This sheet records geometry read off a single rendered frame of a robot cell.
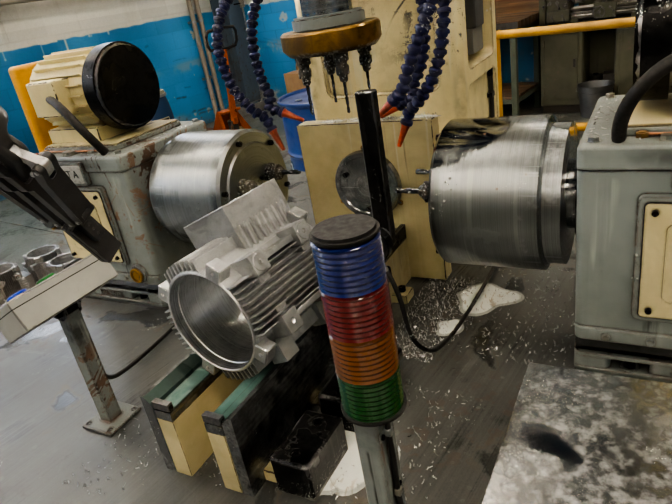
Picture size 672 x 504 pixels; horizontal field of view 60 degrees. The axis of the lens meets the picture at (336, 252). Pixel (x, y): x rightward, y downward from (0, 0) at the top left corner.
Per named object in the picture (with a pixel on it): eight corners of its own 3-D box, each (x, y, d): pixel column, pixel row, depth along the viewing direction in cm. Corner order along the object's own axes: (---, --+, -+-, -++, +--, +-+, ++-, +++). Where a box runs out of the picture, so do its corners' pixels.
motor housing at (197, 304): (285, 319, 101) (230, 225, 98) (364, 296, 89) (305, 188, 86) (206, 388, 87) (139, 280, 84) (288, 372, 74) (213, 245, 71)
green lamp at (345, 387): (359, 379, 60) (352, 343, 58) (413, 389, 57) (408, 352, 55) (332, 418, 55) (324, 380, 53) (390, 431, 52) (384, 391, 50)
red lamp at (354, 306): (345, 304, 56) (338, 263, 54) (403, 311, 53) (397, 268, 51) (315, 339, 51) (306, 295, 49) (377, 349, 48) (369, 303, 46)
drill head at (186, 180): (193, 215, 152) (166, 121, 142) (312, 220, 135) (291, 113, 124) (123, 257, 133) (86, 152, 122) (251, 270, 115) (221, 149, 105)
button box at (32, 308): (99, 287, 98) (80, 262, 97) (120, 274, 93) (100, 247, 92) (9, 345, 84) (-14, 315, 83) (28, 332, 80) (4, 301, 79)
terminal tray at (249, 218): (256, 237, 96) (234, 199, 95) (298, 218, 89) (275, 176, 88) (206, 270, 87) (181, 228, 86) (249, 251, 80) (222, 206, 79)
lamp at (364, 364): (352, 343, 58) (345, 304, 56) (408, 352, 55) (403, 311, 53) (324, 380, 53) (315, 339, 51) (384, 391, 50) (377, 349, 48)
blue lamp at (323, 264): (338, 263, 54) (330, 219, 52) (397, 268, 51) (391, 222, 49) (306, 295, 49) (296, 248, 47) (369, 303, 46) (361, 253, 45)
